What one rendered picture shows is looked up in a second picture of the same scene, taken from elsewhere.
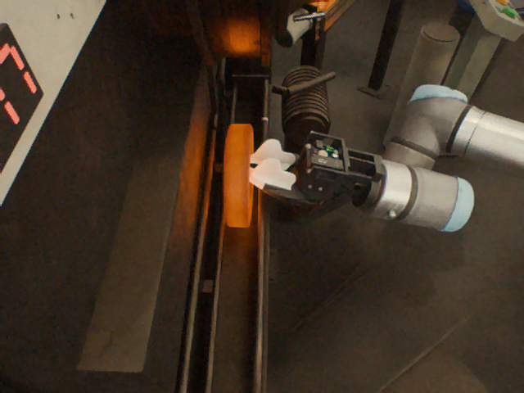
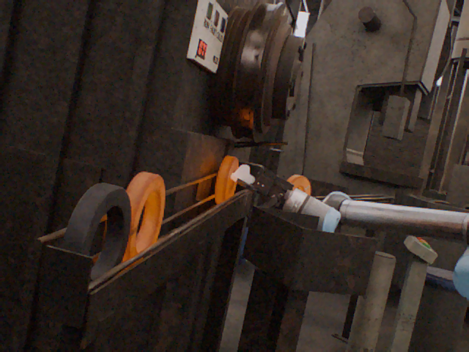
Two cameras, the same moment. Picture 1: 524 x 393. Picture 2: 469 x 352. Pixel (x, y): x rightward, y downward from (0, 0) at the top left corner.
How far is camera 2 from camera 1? 1.45 m
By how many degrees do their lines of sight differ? 49
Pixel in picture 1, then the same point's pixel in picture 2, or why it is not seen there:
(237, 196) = (225, 169)
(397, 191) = (299, 195)
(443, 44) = (382, 257)
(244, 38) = (246, 103)
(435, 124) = (332, 203)
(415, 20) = not seen: hidden behind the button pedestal
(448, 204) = (324, 209)
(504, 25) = (421, 248)
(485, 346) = not seen: outside the picture
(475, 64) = (412, 287)
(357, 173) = (281, 185)
